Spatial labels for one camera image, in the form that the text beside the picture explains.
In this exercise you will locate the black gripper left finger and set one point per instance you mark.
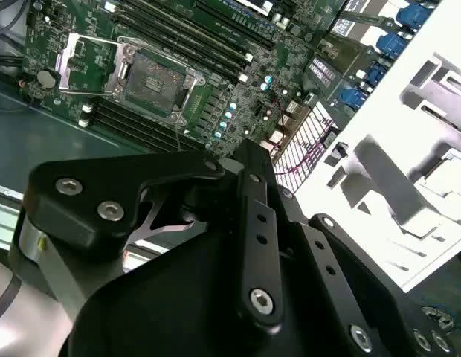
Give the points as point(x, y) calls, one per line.
point(67, 212)

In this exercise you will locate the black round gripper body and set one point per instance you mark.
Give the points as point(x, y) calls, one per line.
point(178, 305)

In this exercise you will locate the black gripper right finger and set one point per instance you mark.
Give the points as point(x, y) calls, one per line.
point(324, 256)

